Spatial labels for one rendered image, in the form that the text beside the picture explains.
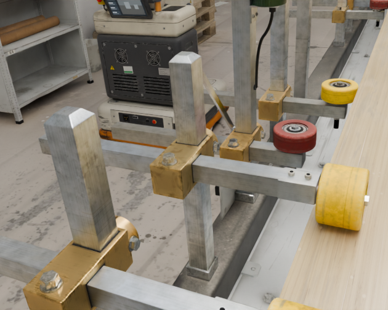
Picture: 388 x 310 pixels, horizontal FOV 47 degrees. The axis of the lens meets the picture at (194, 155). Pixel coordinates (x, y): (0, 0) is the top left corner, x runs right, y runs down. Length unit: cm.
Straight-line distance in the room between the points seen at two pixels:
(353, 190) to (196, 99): 25
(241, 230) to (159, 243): 112
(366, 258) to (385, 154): 27
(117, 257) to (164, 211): 169
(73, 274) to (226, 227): 51
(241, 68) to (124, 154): 30
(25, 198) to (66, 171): 209
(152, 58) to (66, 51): 172
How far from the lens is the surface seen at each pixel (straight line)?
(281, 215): 111
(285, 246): 102
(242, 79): 88
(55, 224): 228
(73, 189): 46
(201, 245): 78
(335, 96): 105
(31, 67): 415
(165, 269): 189
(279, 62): 112
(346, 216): 58
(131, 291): 46
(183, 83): 64
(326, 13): 207
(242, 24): 85
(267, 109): 109
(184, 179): 63
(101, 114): 278
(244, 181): 62
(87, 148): 44
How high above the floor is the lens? 128
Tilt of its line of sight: 29 degrees down
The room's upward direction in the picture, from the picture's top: 5 degrees counter-clockwise
